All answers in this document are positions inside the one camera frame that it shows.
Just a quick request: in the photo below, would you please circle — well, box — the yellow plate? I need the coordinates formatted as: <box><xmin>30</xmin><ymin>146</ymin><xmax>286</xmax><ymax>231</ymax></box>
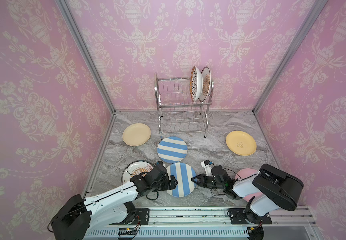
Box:
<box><xmin>226</xmin><ymin>131</ymin><xmax>257</xmax><ymax>156</ymax></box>

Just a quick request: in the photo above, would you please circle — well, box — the right aluminium corner post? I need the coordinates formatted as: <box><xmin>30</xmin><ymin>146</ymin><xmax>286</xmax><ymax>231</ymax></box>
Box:
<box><xmin>252</xmin><ymin>0</ymin><xmax>328</xmax><ymax>116</ymax></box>

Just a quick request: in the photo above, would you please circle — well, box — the cream plate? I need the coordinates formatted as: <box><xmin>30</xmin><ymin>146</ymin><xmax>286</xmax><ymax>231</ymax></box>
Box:
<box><xmin>123</xmin><ymin>123</ymin><xmax>152</xmax><ymax>147</ymax></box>

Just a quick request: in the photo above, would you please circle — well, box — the blue white striped plate rear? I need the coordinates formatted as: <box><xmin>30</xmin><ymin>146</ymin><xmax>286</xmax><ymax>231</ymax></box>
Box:
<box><xmin>157</xmin><ymin>137</ymin><xmax>188</xmax><ymax>164</ymax></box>

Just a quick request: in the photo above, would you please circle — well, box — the orange sunburst plate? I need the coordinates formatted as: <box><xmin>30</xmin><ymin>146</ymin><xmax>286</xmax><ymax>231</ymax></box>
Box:
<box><xmin>122</xmin><ymin>161</ymin><xmax>154</xmax><ymax>184</ymax></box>
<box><xmin>199</xmin><ymin>67</ymin><xmax>211</xmax><ymax>103</ymax></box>

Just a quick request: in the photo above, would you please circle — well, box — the blue white striped plate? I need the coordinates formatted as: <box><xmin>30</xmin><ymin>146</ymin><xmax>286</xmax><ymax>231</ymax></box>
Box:
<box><xmin>167</xmin><ymin>163</ymin><xmax>196</xmax><ymax>198</ymax></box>
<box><xmin>157</xmin><ymin>137</ymin><xmax>188</xmax><ymax>164</ymax></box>

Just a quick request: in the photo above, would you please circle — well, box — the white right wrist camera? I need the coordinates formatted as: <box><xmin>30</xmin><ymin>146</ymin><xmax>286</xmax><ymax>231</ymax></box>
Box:
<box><xmin>201</xmin><ymin>160</ymin><xmax>214</xmax><ymax>177</ymax></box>

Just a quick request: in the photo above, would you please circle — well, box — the small circuit board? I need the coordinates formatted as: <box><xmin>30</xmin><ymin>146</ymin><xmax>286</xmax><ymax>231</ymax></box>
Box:
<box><xmin>119</xmin><ymin>228</ymin><xmax>138</xmax><ymax>236</ymax></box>

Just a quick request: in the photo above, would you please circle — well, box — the aluminium corner post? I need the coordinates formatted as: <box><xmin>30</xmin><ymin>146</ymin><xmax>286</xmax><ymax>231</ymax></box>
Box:
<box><xmin>252</xmin><ymin>0</ymin><xmax>328</xmax><ymax>116</ymax></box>
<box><xmin>55</xmin><ymin>0</ymin><xmax>116</xmax><ymax>116</ymax></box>

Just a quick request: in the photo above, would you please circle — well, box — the chrome two-tier dish rack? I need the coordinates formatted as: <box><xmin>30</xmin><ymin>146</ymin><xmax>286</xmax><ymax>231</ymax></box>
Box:
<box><xmin>154</xmin><ymin>74</ymin><xmax>214</xmax><ymax>139</ymax></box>

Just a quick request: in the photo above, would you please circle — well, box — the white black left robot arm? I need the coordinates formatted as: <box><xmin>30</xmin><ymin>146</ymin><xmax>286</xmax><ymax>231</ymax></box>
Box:
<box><xmin>48</xmin><ymin>161</ymin><xmax>178</xmax><ymax>240</ymax></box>

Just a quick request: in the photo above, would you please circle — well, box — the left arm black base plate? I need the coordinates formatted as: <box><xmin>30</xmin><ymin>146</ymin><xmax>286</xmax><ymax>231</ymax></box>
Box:
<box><xmin>122</xmin><ymin>208</ymin><xmax>150</xmax><ymax>225</ymax></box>

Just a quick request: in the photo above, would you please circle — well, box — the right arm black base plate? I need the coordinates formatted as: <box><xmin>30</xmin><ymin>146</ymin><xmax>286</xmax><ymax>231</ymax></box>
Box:
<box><xmin>227</xmin><ymin>208</ymin><xmax>272</xmax><ymax>225</ymax></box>

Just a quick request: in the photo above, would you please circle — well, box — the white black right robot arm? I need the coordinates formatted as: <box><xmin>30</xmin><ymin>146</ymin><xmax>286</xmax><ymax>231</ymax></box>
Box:
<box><xmin>191</xmin><ymin>161</ymin><xmax>304</xmax><ymax>225</ymax></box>

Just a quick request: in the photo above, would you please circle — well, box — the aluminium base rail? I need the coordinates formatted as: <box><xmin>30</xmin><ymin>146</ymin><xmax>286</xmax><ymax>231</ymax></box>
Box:
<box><xmin>82</xmin><ymin>206</ymin><xmax>323</xmax><ymax>240</ymax></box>

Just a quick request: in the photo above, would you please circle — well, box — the blue white striped plate front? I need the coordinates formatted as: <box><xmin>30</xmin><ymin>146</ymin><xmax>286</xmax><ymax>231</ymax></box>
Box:
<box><xmin>167</xmin><ymin>163</ymin><xmax>196</xmax><ymax>198</ymax></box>

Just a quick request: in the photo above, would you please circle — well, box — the pink plate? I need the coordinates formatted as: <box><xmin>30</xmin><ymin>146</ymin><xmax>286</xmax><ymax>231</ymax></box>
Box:
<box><xmin>235</xmin><ymin>168</ymin><xmax>263</xmax><ymax>202</ymax></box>

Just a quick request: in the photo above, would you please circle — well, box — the left aluminium corner post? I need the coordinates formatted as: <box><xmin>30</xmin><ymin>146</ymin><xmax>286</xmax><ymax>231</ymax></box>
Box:
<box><xmin>55</xmin><ymin>0</ymin><xmax>116</xmax><ymax>116</ymax></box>

